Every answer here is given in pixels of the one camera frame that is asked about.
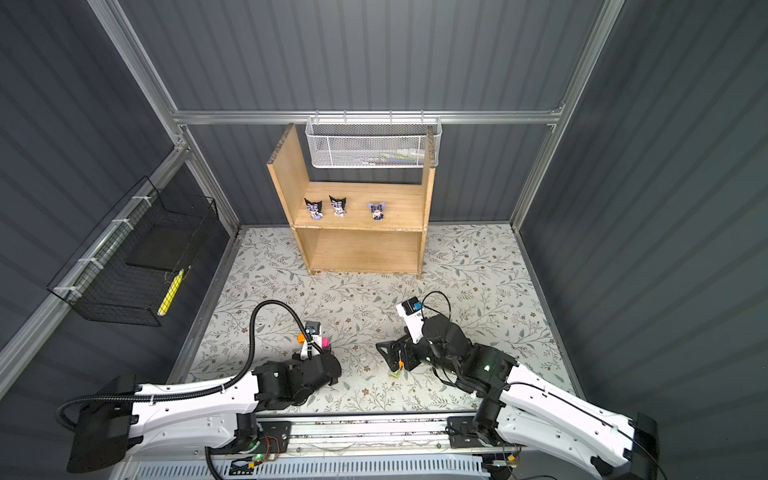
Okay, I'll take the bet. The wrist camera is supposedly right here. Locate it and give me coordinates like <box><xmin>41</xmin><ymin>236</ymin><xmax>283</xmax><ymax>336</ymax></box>
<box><xmin>396</xmin><ymin>297</ymin><xmax>424</xmax><ymax>344</ymax></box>
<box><xmin>300</xmin><ymin>321</ymin><xmax>324</xmax><ymax>360</ymax></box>

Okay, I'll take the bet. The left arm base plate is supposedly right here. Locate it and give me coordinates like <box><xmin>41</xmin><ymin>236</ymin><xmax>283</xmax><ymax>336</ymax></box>
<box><xmin>236</xmin><ymin>421</ymin><xmax>293</xmax><ymax>460</ymax></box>

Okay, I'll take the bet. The black wire basket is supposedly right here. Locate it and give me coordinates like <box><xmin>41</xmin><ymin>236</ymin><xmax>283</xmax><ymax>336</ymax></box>
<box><xmin>48</xmin><ymin>181</ymin><xmax>219</xmax><ymax>327</ymax></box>

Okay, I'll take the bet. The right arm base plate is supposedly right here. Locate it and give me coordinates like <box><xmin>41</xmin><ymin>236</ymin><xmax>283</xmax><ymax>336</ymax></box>
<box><xmin>445</xmin><ymin>415</ymin><xmax>484</xmax><ymax>449</ymax></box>

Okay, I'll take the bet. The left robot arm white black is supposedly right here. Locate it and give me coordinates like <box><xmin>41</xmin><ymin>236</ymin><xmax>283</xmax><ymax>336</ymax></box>
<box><xmin>56</xmin><ymin>301</ymin><xmax>342</xmax><ymax>478</ymax></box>

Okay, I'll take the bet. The wooden two-tier shelf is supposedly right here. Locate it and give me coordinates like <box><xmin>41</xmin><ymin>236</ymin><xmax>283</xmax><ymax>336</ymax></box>
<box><xmin>267</xmin><ymin>124</ymin><xmax>436</xmax><ymax>275</ymax></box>

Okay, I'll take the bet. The white ribbed cable duct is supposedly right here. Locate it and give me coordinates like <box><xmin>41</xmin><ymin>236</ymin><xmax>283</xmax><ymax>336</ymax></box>
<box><xmin>134</xmin><ymin>453</ymin><xmax>492</xmax><ymax>480</ymax></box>

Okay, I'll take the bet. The white wire mesh basket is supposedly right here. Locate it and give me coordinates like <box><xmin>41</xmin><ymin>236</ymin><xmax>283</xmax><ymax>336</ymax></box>
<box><xmin>305</xmin><ymin>119</ymin><xmax>443</xmax><ymax>169</ymax></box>

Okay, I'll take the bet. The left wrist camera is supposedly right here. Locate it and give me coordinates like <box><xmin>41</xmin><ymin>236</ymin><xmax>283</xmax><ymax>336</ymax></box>
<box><xmin>300</xmin><ymin>321</ymin><xmax>324</xmax><ymax>360</ymax></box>

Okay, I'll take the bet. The black purple figurine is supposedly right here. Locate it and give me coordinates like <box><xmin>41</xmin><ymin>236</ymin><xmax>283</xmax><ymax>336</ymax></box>
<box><xmin>367</xmin><ymin>202</ymin><xmax>386</xmax><ymax>221</ymax></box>
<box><xmin>329</xmin><ymin>196</ymin><xmax>347</xmax><ymax>217</ymax></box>
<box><xmin>304</xmin><ymin>199</ymin><xmax>323</xmax><ymax>220</ymax></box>

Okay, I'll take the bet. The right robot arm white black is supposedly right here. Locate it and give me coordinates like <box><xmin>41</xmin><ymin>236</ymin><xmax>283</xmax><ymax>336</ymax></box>
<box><xmin>376</xmin><ymin>314</ymin><xmax>667</xmax><ymax>479</ymax></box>

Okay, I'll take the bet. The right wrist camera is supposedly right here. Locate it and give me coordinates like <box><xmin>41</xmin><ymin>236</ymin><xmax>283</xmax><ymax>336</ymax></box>
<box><xmin>396</xmin><ymin>297</ymin><xmax>424</xmax><ymax>344</ymax></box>

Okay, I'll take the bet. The yellow green marker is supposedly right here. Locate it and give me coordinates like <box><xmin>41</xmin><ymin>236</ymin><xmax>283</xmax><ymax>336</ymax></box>
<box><xmin>157</xmin><ymin>269</ymin><xmax>185</xmax><ymax>317</ymax></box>

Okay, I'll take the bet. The aluminium rail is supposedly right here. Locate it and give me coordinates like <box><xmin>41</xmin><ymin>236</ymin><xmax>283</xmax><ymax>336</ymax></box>
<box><xmin>179</xmin><ymin>409</ymin><xmax>607</xmax><ymax>457</ymax></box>

